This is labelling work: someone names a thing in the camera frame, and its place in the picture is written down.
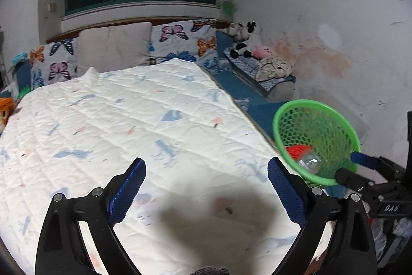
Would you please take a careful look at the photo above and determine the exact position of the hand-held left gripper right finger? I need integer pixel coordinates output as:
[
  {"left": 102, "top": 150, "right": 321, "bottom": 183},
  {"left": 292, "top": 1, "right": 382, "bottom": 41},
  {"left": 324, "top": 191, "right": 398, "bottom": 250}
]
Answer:
[{"left": 267, "top": 157, "right": 378, "bottom": 275}]

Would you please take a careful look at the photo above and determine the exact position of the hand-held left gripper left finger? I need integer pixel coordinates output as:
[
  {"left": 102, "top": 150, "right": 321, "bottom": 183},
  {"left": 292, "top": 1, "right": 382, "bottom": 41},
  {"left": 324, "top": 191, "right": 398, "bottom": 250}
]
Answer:
[{"left": 35, "top": 157, "right": 147, "bottom": 275}]

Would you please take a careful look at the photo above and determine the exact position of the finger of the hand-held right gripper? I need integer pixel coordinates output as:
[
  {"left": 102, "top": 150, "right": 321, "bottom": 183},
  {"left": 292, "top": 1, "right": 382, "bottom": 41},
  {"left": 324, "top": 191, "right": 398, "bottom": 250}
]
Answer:
[
  {"left": 335, "top": 168, "right": 377, "bottom": 196},
  {"left": 351, "top": 151, "right": 405, "bottom": 178}
]

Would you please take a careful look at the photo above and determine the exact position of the clear plastic snack cup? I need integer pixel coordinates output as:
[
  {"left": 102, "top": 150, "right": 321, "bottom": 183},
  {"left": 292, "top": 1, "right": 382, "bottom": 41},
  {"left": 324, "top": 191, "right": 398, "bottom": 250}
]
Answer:
[{"left": 296, "top": 154, "right": 322, "bottom": 176}]

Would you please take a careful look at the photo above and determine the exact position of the green plastic mesh basket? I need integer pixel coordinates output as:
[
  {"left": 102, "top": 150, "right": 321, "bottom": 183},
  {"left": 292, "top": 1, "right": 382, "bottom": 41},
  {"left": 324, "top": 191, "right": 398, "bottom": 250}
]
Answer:
[{"left": 272, "top": 99, "right": 361, "bottom": 187}]

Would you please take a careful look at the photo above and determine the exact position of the orange snack wrapper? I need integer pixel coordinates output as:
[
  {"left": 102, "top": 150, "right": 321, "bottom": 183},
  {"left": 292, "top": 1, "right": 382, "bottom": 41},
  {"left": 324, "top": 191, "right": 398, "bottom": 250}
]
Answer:
[{"left": 285, "top": 144, "right": 313, "bottom": 163}]

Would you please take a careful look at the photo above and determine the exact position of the clear plastic storage box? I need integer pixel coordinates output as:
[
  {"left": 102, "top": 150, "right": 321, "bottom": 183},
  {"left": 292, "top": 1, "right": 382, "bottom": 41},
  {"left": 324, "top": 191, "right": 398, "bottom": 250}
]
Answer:
[{"left": 303, "top": 85, "right": 371, "bottom": 140}]

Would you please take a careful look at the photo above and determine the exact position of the white quilted blanket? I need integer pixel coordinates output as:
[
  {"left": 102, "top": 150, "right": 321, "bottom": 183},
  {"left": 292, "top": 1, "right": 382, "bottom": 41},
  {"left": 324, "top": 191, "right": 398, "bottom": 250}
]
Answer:
[{"left": 0, "top": 59, "right": 305, "bottom": 275}]

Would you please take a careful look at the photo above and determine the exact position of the blue bed sheet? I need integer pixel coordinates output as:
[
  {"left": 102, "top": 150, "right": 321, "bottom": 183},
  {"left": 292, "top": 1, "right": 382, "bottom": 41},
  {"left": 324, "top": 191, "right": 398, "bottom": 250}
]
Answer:
[{"left": 206, "top": 32, "right": 297, "bottom": 134}]

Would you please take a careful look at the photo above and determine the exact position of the beige spotted cloth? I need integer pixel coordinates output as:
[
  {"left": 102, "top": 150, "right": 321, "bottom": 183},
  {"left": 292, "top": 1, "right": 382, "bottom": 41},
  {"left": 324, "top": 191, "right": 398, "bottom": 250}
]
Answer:
[{"left": 256, "top": 55, "right": 294, "bottom": 82}]

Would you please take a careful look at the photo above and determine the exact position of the blue checked cushion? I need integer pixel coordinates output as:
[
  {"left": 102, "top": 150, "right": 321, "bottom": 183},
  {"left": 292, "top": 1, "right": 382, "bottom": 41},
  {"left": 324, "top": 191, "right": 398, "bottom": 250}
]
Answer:
[{"left": 224, "top": 48, "right": 297, "bottom": 102}]

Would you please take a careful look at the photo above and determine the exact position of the pink plush toy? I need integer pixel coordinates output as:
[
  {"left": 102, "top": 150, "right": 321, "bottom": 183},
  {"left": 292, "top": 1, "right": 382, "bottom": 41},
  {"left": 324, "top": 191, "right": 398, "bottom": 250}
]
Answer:
[{"left": 251, "top": 44, "right": 277, "bottom": 59}]

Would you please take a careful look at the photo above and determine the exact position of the orange plush toy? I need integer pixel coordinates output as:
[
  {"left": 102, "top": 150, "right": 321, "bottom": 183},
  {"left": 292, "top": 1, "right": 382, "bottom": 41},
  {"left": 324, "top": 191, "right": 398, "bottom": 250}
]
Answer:
[{"left": 0, "top": 97, "right": 16, "bottom": 126}]

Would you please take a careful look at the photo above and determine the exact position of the beige pillow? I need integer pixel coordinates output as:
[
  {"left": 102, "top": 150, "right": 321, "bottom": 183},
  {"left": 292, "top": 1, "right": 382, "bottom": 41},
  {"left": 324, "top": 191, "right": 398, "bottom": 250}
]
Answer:
[{"left": 76, "top": 22, "right": 153, "bottom": 72}]

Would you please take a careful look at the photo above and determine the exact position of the small butterfly print pillow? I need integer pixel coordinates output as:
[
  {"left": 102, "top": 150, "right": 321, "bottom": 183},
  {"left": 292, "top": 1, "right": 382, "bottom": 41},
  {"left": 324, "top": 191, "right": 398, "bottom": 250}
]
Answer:
[{"left": 30, "top": 37, "right": 79, "bottom": 90}]

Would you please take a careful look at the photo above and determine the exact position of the large butterfly print pillow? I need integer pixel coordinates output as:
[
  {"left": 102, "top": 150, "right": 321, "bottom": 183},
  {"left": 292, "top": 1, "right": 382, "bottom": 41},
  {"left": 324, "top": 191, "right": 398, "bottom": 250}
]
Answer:
[{"left": 149, "top": 19, "right": 222, "bottom": 76}]

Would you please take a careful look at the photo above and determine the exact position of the black white cow plush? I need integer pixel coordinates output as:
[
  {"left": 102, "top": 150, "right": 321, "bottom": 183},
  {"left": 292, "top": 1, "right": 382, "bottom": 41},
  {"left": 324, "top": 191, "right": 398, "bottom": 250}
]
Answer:
[{"left": 225, "top": 21, "right": 260, "bottom": 59}]

